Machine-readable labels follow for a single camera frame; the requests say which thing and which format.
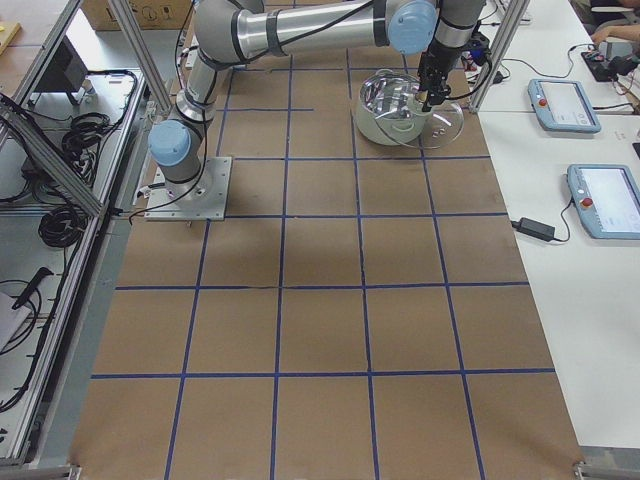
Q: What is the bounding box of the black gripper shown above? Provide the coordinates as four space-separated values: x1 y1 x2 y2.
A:
418 43 456 112

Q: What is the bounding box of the glass pot lid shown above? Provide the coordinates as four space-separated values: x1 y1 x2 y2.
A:
373 100 464 149

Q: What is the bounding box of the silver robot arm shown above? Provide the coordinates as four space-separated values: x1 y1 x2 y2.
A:
149 1 485 196

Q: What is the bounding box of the pale green steel pot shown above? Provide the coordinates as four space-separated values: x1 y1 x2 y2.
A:
355 69 427 146

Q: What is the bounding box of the person hand at desk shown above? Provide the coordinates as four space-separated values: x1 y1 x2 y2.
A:
591 25 628 44

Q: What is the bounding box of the far teach pendant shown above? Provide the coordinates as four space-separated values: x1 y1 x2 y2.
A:
527 79 601 134

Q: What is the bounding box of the teach pendant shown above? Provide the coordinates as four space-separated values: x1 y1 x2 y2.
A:
567 164 639 240
527 79 601 134

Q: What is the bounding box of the black power adapter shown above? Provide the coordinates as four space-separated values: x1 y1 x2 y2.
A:
511 217 555 242

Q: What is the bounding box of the near teach pendant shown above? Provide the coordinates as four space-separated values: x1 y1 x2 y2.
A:
567 164 639 240

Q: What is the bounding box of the brown paper table cover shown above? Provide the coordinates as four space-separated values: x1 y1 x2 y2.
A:
70 48 581 479

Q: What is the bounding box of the cardboard box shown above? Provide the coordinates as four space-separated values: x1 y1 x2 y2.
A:
81 0 191 31

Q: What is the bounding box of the black monitor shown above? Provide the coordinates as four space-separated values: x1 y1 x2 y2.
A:
35 36 88 105

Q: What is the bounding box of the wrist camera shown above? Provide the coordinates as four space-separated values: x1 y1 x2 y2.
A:
466 31 491 66

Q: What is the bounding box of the aluminium frame post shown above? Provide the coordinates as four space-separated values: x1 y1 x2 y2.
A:
469 0 529 114

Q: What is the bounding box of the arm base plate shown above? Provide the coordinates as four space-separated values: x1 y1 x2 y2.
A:
144 156 233 221

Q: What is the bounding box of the black cable coil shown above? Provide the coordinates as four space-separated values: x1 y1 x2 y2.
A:
38 204 86 249

